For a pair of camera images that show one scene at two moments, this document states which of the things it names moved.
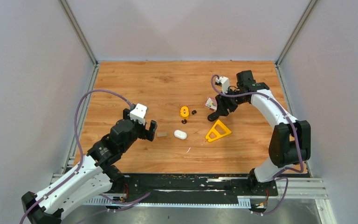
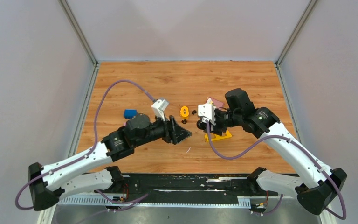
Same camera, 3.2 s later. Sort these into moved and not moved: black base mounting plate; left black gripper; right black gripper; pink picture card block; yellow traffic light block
Moved: right black gripper; left black gripper
Not moved: black base mounting plate; yellow traffic light block; pink picture card block
